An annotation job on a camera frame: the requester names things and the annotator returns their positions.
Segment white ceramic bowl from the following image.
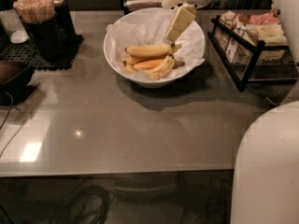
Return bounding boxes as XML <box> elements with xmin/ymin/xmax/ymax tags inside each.
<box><xmin>104</xmin><ymin>7</ymin><xmax>206</xmax><ymax>88</ymax></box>

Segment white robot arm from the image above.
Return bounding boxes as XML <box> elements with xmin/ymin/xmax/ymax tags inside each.
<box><xmin>163</xmin><ymin>0</ymin><xmax>299</xmax><ymax>224</ymax></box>

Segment coiled black floor cable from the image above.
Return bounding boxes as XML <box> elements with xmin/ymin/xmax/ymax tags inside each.
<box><xmin>49</xmin><ymin>184</ymin><xmax>112</xmax><ymax>224</ymax></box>

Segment dark bottle with cork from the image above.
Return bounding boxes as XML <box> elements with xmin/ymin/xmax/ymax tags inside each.
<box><xmin>53</xmin><ymin>0</ymin><xmax>77</xmax><ymax>45</ymax></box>

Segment tea bag packets row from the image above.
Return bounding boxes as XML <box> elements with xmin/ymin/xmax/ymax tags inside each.
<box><xmin>215</xmin><ymin>10</ymin><xmax>252</xmax><ymax>65</ymax></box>

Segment pink sugar packets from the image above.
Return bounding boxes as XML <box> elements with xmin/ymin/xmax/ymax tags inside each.
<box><xmin>249</xmin><ymin>12</ymin><xmax>279</xmax><ymax>25</ymax></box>

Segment black cable on table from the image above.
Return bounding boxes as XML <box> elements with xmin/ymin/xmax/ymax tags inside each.
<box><xmin>0</xmin><ymin>91</ymin><xmax>29</xmax><ymax>159</ymax></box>

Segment front spotted yellow banana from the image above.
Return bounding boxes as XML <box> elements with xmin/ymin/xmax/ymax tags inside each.
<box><xmin>147</xmin><ymin>55</ymin><xmax>175</xmax><ymax>80</ymax></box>

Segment left small yellow banana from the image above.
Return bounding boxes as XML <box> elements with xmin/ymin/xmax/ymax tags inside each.
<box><xmin>122</xmin><ymin>56</ymin><xmax>150</xmax><ymax>73</ymax></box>

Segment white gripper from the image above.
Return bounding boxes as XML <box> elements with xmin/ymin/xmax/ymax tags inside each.
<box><xmin>162</xmin><ymin>0</ymin><xmax>213</xmax><ymax>44</ymax></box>

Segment black perforated rubber mat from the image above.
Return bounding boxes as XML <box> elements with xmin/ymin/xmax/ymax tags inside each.
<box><xmin>0</xmin><ymin>35</ymin><xmax>84</xmax><ymax>70</ymax></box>

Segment white paper bowl liner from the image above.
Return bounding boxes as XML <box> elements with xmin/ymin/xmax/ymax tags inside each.
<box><xmin>103</xmin><ymin>7</ymin><xmax>206</xmax><ymax>88</ymax></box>

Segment middle orange-yellow banana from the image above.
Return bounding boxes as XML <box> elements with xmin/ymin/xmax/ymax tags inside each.
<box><xmin>133</xmin><ymin>59</ymin><xmax>185</xmax><ymax>70</ymax></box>

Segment white lidded cup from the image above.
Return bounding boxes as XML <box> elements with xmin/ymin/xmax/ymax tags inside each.
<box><xmin>0</xmin><ymin>0</ymin><xmax>29</xmax><ymax>44</ymax></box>

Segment black wire condiment rack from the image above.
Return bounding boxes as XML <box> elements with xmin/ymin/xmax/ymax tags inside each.
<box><xmin>208</xmin><ymin>16</ymin><xmax>299</xmax><ymax>91</ymax></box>

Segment black cup of stirrers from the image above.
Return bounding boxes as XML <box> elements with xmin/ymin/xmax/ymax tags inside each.
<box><xmin>13</xmin><ymin>0</ymin><xmax>64</xmax><ymax>61</ymax></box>

